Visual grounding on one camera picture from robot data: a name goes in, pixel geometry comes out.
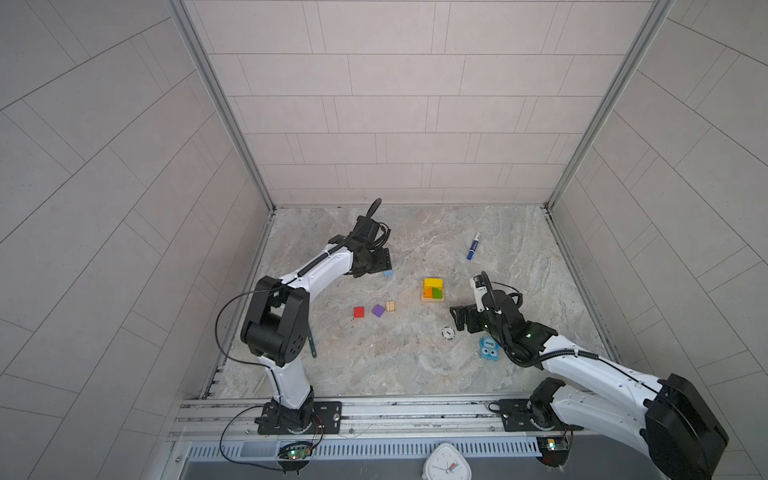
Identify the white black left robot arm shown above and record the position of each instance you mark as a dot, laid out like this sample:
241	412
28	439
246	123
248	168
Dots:
276	325

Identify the purple wood cube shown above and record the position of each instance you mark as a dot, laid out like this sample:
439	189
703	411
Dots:
378	310

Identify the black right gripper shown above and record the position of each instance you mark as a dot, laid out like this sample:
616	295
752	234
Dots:
470	314

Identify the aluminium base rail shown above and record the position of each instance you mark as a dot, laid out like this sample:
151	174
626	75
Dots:
419	416

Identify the aluminium corner post left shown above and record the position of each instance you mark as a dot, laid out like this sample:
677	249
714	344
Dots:
192	40

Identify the left circuit board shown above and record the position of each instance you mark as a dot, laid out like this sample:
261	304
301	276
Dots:
296	451

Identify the small round black white disc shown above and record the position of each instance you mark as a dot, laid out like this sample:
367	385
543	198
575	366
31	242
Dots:
448	333

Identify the blue robot toy figure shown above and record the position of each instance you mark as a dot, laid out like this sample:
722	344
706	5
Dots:
489	349

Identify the green handled fork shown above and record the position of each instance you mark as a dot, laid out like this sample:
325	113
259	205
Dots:
312	344

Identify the aluminium corner post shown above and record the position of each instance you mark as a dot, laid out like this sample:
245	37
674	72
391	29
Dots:
192	40
647	32

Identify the yellow wood block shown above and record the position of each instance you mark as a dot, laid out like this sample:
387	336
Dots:
431	283

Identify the circuit board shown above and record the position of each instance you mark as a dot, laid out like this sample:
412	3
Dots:
296	451
554	451

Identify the aluminium corner post right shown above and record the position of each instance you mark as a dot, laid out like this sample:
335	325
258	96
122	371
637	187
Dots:
647	32

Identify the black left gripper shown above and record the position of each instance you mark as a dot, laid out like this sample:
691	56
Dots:
383	261

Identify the right circuit board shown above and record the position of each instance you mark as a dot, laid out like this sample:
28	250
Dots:
554	451

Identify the natural wood long block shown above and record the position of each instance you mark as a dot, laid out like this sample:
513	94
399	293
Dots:
432	300

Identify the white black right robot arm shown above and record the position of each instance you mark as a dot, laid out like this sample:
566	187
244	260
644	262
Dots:
666	420

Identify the white kitchen timer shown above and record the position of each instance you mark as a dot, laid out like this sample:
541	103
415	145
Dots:
446	463

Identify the blue white marker pen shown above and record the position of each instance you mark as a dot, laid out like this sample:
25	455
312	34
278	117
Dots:
474	246

